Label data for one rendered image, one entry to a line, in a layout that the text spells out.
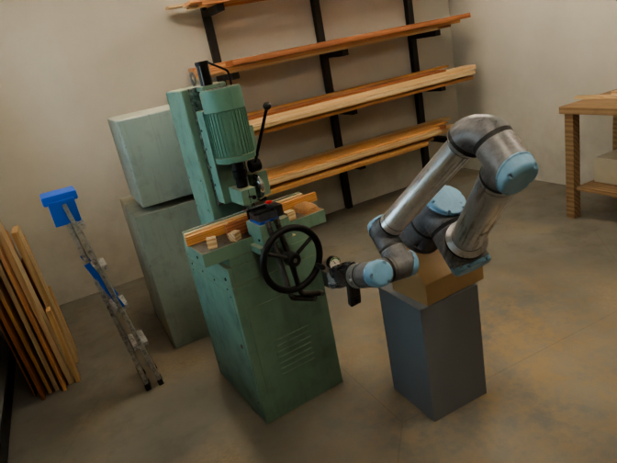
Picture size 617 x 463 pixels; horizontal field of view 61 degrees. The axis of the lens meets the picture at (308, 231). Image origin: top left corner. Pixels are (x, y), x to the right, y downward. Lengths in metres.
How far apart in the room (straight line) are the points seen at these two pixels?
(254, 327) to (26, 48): 2.91
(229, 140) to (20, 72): 2.53
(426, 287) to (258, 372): 0.86
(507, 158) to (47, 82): 3.65
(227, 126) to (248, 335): 0.90
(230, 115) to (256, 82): 2.60
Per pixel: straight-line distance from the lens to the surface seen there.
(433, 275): 2.16
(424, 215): 2.05
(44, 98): 4.49
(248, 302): 2.31
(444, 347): 2.31
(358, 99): 4.64
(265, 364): 2.46
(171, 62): 4.60
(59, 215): 2.79
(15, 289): 3.24
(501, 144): 1.47
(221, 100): 2.21
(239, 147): 2.24
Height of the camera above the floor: 1.61
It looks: 19 degrees down
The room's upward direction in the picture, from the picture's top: 11 degrees counter-clockwise
